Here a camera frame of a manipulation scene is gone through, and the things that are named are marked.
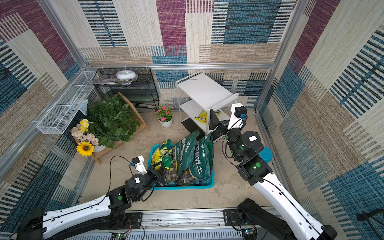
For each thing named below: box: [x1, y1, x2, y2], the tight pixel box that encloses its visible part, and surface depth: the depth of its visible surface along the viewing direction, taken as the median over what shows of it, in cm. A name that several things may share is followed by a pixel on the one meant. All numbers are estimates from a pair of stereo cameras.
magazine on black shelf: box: [86, 74, 139, 85], surface depth 83 cm
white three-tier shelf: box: [176, 69, 239, 136], surface depth 87 cm
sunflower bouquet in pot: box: [70, 118, 107, 157], surface depth 79 cm
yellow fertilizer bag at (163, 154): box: [151, 139, 173, 170], surface depth 82 cm
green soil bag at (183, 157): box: [163, 129, 200, 186], surface depth 76 cm
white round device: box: [116, 70, 137, 80], surface depth 91 cm
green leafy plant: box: [88, 92, 140, 148], surface depth 88 cm
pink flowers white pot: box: [157, 105, 173, 128], surface depth 102 cm
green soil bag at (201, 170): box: [175, 133, 214, 186], surface depth 71 cm
